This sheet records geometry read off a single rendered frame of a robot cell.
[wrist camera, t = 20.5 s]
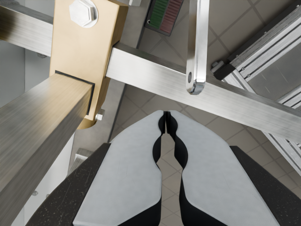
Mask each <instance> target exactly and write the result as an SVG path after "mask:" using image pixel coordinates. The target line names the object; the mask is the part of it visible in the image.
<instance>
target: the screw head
mask: <svg viewBox="0 0 301 226"><path fill-rule="evenodd" d="M69 11H70V17H71V20H72V21H74V22H75V23H77V24H78V25H80V26H81V27H84V28H89V27H92V26H94V25H95V24H96V23H97V21H98V18H99V13H98V10H97V7H96V5H95V4H94V3H93V2H92V1H91V0H75V1H74V2H73V3H72V4H71V5H70V6H69Z"/></svg>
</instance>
